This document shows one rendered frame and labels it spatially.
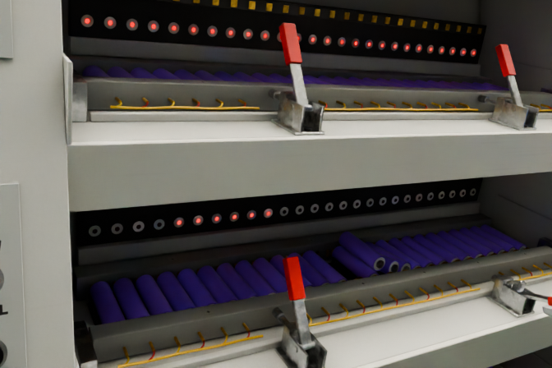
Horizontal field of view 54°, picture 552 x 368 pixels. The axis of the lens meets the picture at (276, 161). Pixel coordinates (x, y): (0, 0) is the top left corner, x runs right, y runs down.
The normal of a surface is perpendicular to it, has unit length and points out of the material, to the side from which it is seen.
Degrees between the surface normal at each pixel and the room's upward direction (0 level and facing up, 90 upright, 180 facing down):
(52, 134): 90
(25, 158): 90
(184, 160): 107
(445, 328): 17
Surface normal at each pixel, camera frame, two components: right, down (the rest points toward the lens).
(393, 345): 0.13, -0.94
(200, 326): 0.47, 0.33
